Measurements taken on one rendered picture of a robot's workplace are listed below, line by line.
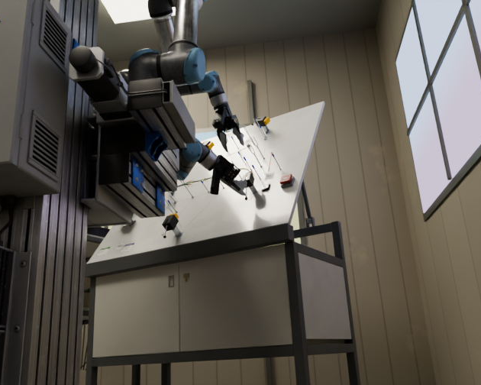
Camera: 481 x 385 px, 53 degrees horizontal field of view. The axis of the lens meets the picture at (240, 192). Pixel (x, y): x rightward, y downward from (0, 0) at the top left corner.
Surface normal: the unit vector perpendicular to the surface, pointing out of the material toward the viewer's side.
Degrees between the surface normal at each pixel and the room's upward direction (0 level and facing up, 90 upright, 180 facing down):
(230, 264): 90
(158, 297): 90
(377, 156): 90
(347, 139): 90
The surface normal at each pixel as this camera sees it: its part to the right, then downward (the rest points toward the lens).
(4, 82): -0.14, -0.31
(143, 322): -0.53, -0.25
